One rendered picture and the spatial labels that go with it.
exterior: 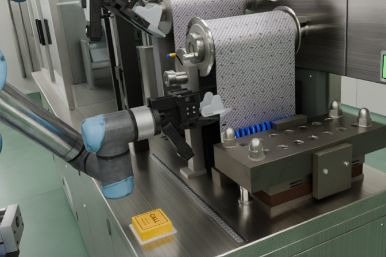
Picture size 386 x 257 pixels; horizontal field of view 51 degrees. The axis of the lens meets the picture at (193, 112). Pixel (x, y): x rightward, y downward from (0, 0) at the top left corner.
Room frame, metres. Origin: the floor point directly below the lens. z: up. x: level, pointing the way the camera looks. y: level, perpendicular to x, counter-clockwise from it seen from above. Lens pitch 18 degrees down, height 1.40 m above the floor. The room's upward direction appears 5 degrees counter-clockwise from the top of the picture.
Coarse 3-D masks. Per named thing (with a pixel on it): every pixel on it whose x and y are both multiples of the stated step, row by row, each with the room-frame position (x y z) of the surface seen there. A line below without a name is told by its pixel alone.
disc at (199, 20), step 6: (192, 18) 1.03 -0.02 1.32; (198, 18) 1.00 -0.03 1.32; (192, 24) 1.03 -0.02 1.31; (198, 24) 1.00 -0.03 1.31; (204, 24) 0.97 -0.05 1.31; (204, 30) 0.97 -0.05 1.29; (186, 36) 1.07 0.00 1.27; (210, 36) 0.95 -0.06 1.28; (210, 42) 0.95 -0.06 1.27; (210, 48) 0.95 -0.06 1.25; (210, 54) 0.95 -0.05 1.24; (210, 60) 0.96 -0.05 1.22; (210, 66) 0.96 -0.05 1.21; (198, 72) 1.02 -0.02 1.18; (204, 72) 0.99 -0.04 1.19
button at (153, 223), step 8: (136, 216) 0.79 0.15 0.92; (144, 216) 0.79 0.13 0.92; (152, 216) 0.78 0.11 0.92; (160, 216) 0.78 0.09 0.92; (136, 224) 0.76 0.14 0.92; (144, 224) 0.75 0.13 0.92; (152, 224) 0.75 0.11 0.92; (160, 224) 0.75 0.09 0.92; (168, 224) 0.75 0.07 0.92; (144, 232) 0.73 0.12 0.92; (152, 232) 0.73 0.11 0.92; (160, 232) 0.74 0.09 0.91; (144, 240) 0.73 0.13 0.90
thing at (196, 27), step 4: (288, 16) 1.08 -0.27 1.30; (196, 24) 1.01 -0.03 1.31; (292, 24) 1.07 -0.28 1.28; (192, 28) 1.03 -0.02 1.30; (196, 28) 1.01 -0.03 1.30; (200, 28) 0.99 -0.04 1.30; (192, 32) 1.03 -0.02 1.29; (200, 32) 0.99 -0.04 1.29; (204, 32) 0.97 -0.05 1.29; (204, 36) 0.97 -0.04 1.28; (204, 40) 0.97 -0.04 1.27; (204, 44) 0.97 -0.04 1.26; (208, 44) 0.96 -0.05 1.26; (208, 48) 0.96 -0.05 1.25; (208, 52) 0.96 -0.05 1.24; (208, 56) 0.96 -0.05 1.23; (204, 60) 0.98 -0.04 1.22; (208, 60) 0.96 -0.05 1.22; (196, 64) 1.02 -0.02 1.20; (200, 64) 1.00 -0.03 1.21; (204, 64) 0.98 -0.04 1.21; (200, 68) 1.00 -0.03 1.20; (204, 68) 0.98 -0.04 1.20
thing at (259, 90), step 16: (240, 64) 0.98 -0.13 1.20; (256, 64) 1.00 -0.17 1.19; (272, 64) 1.02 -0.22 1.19; (288, 64) 1.05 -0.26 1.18; (224, 80) 0.97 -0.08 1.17; (240, 80) 0.98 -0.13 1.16; (256, 80) 1.00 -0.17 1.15; (272, 80) 1.02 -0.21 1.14; (288, 80) 1.04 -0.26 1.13; (224, 96) 0.96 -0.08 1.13; (240, 96) 0.98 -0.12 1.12; (256, 96) 1.00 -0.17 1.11; (272, 96) 1.02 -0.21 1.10; (288, 96) 1.04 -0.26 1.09; (240, 112) 0.98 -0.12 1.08; (256, 112) 1.00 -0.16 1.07; (272, 112) 1.02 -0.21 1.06; (288, 112) 1.04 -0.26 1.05; (224, 128) 0.96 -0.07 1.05
